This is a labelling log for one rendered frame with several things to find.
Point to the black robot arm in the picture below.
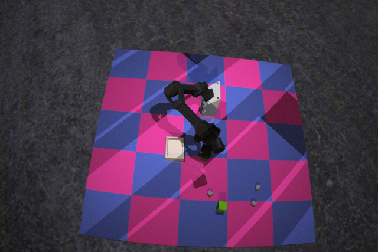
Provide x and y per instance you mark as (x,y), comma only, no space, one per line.
(202,128)

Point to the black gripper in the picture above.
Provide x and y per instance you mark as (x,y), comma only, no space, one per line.
(206,149)

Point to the green cube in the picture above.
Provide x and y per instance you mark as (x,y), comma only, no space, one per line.
(222,206)

